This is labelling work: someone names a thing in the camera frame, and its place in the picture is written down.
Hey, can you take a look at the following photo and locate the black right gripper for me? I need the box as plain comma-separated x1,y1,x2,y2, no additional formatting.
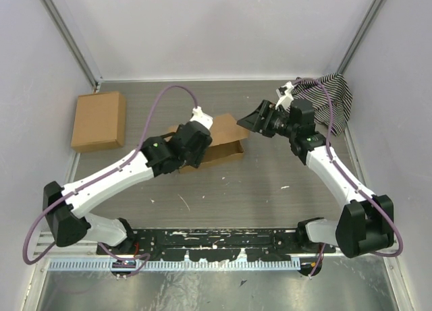
237,99,298,138

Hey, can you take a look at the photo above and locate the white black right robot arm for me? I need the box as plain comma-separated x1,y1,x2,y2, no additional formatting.
237,99,395,258

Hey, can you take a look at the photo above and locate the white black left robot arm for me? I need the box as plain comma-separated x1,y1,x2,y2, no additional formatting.
43,120,212,255

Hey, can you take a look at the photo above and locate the closed brown cardboard box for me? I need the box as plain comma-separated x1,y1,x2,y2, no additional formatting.
71,91,126,153

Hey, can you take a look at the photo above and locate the black white striped cloth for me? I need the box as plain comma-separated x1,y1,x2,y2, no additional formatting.
292,74,352,136

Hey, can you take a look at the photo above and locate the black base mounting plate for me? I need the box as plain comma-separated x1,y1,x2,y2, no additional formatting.
96,227,338,262

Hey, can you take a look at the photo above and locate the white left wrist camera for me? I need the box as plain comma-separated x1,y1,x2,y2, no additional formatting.
190,106,213,130

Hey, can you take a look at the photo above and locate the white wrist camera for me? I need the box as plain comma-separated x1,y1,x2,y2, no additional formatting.
275,82,294,110
190,106,213,130

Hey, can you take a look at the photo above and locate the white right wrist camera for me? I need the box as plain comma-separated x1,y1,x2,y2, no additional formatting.
275,82,294,110

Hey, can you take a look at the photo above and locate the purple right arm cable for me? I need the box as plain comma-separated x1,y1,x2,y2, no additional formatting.
293,77,404,277

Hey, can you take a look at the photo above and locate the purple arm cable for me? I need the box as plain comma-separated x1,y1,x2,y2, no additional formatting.
22,85,200,281
293,77,404,277

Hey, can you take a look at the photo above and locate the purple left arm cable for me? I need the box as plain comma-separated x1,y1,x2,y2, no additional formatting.
22,85,200,281

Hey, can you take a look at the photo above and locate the white slotted cable duct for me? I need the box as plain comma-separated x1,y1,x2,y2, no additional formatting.
47,258,301,271

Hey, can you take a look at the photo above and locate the left aluminium corner post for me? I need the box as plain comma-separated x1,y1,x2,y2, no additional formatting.
40,0,101,90

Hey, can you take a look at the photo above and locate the aluminium corner post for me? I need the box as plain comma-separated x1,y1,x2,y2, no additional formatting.
336,0,387,75
40,0,101,90

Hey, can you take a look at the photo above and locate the right aluminium corner post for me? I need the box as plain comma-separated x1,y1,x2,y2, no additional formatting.
336,0,387,75

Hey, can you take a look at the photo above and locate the aluminium front rail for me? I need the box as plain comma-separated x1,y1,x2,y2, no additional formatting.
32,228,402,257

